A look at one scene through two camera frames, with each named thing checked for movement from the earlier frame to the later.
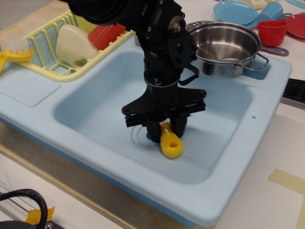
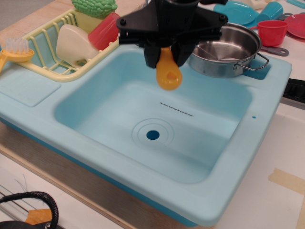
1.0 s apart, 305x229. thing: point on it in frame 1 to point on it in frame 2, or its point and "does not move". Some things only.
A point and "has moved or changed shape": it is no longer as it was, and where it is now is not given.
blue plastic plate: x=236 y=13 does not move
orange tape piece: x=34 y=217 does not move
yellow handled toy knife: x=171 y=145 has moved or changed shape
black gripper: x=163 y=101 to x=179 y=23
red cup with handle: x=272 y=32 does not move
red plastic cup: x=102 y=36 does not move
